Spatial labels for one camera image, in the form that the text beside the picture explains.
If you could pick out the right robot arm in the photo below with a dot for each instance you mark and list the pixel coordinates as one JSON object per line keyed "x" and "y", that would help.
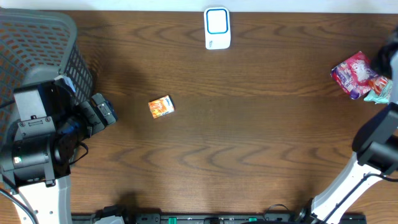
{"x": 374, "y": 155}

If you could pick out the orange chocolate bar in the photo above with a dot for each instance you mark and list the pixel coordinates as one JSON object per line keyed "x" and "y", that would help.
{"x": 378, "y": 84}

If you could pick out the small orange snack packet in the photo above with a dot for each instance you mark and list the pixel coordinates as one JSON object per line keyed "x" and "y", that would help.
{"x": 161, "y": 106}

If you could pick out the purple snack packet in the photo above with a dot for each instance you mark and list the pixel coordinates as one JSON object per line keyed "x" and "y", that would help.
{"x": 353, "y": 75}

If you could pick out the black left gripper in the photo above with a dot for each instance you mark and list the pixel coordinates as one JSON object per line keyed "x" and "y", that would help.
{"x": 94, "y": 113}

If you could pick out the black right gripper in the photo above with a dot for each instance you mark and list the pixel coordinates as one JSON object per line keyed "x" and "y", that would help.
{"x": 380, "y": 65}

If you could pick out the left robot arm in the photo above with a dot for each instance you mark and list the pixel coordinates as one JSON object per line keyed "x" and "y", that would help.
{"x": 35, "y": 163}

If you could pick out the white barcode scanner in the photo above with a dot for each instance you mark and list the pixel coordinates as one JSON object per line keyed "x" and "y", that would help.
{"x": 217, "y": 28}

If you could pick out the teal white snack packet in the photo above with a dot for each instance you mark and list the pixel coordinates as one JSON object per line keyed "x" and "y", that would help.
{"x": 383, "y": 97}

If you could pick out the grey plastic mesh basket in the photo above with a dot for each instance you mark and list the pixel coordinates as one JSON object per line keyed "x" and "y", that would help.
{"x": 37, "y": 47}

